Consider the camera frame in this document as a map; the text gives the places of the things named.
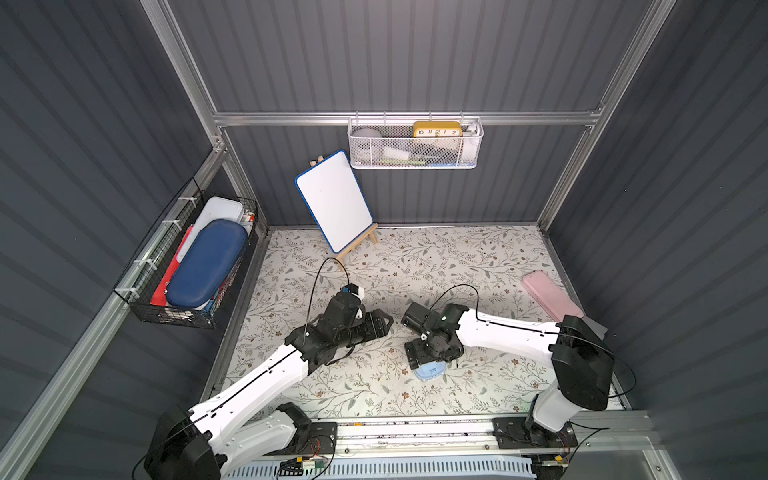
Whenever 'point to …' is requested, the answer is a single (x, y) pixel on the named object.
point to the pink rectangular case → (555, 302)
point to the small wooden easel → (369, 231)
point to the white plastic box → (216, 209)
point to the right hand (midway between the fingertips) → (427, 355)
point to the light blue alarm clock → (428, 371)
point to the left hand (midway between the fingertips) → (386, 325)
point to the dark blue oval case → (204, 256)
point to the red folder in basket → (160, 296)
